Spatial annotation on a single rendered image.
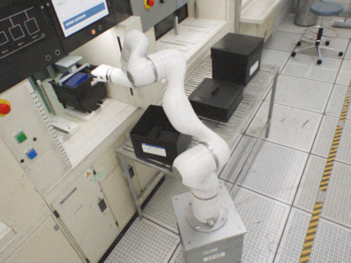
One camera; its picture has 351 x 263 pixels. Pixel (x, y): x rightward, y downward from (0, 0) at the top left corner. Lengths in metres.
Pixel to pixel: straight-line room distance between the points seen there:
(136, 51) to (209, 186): 0.58
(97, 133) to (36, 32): 0.69
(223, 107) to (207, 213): 0.73
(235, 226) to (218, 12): 2.11
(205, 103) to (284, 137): 1.26
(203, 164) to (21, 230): 0.91
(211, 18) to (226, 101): 1.35
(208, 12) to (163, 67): 1.98
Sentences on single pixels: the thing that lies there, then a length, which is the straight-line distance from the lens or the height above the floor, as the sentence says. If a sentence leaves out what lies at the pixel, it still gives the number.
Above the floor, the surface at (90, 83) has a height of 1.08.
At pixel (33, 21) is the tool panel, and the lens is 1.28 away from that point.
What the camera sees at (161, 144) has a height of 0.90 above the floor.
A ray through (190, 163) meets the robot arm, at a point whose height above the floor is 1.18.
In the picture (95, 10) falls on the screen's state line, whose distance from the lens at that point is 1.47.
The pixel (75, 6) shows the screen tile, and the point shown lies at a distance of 1.40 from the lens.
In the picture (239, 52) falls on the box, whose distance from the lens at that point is 2.04.
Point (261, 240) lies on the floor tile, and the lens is 2.20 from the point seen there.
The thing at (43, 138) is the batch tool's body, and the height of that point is 1.12.
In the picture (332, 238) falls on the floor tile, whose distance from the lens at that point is 2.33.
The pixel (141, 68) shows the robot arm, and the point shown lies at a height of 1.45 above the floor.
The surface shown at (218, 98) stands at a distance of 1.84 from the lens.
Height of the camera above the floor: 1.93
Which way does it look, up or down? 41 degrees down
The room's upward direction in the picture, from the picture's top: 8 degrees counter-clockwise
